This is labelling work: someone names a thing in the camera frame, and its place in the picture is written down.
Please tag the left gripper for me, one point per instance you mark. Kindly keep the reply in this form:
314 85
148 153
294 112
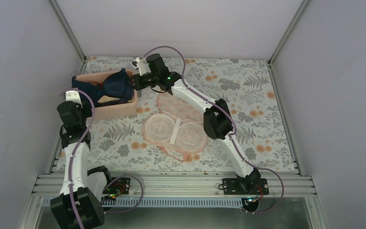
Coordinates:
88 111

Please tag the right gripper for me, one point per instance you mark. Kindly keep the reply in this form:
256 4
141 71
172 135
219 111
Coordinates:
139 85

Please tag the navy blue bra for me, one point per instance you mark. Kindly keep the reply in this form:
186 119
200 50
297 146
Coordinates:
117 84

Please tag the floral mesh laundry bag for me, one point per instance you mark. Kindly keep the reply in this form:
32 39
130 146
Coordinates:
178 126

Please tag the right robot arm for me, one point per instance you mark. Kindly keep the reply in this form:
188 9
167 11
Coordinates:
217 121

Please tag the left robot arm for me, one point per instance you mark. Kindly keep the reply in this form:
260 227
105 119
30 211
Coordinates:
78 205

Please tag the beige bra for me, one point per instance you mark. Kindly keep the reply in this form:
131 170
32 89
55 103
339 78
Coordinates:
107 100

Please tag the pink plastic basket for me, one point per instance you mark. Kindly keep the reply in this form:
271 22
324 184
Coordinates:
115 111

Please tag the floral tablecloth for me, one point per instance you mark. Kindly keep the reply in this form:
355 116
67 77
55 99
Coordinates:
245 85

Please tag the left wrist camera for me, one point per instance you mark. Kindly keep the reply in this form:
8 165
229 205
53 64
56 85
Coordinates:
73 96

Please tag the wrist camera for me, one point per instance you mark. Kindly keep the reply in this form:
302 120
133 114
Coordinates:
140 65
73 96

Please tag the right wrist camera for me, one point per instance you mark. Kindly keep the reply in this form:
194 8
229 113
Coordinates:
140 65

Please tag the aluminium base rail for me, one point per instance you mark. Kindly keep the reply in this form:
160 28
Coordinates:
201 190

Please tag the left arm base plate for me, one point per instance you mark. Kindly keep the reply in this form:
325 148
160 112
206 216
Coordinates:
121 186

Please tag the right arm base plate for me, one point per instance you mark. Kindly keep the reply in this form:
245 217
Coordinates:
235 186

